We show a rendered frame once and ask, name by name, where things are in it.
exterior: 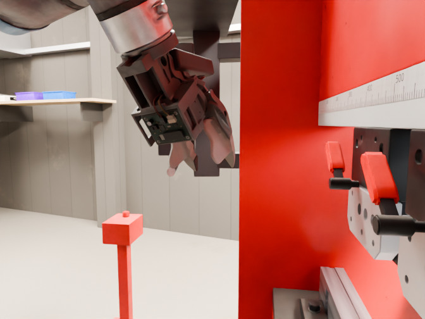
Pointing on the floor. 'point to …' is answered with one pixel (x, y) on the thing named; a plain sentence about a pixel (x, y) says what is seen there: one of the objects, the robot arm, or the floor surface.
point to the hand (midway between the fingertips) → (212, 159)
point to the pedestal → (123, 254)
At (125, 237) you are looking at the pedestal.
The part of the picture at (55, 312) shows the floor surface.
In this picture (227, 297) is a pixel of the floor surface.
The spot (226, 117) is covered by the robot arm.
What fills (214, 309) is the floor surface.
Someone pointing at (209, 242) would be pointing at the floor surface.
